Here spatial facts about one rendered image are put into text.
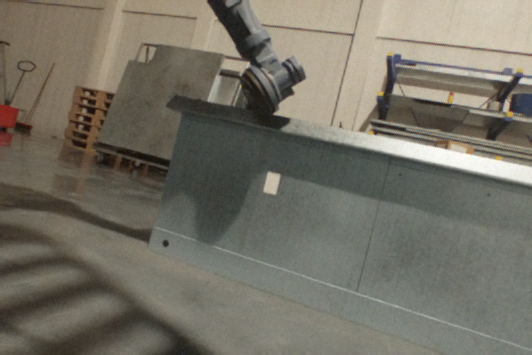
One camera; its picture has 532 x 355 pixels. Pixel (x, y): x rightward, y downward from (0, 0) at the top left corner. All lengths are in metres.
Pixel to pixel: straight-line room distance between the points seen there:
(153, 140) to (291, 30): 3.38
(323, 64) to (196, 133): 5.14
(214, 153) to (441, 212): 0.86
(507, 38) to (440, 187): 5.35
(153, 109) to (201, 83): 0.64
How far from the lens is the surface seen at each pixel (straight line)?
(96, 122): 6.86
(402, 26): 6.71
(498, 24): 6.77
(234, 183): 1.56
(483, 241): 1.50
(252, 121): 1.50
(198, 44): 7.46
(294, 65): 1.40
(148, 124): 4.73
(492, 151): 5.29
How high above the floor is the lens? 0.45
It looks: 1 degrees down
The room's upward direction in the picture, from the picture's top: 14 degrees clockwise
